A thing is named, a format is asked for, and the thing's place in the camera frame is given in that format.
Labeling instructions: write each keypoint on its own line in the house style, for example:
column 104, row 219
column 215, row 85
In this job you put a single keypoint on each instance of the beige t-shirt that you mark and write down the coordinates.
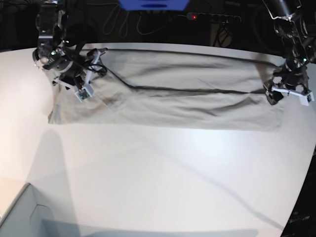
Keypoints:
column 174, row 89

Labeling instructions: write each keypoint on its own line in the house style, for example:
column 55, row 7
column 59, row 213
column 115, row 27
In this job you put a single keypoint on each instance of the black power strip red light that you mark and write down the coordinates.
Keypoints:
column 214, row 18

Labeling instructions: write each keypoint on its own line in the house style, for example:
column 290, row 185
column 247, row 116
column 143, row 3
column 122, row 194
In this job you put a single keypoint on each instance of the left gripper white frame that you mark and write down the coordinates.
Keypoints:
column 289, row 83

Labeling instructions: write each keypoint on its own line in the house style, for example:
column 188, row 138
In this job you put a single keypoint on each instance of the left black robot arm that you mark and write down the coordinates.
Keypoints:
column 290, row 26

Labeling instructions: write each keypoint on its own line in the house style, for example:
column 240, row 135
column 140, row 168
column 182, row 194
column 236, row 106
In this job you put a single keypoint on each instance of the grey box at corner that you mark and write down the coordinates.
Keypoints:
column 34, row 214

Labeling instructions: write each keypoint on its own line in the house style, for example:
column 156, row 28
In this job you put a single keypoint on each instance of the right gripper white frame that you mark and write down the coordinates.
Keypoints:
column 75, row 71

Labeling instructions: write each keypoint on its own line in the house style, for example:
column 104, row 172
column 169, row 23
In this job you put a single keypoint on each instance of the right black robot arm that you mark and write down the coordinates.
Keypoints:
column 60, row 50

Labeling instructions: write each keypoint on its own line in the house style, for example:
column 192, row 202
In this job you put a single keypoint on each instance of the blue overhead mount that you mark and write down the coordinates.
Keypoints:
column 142, row 5

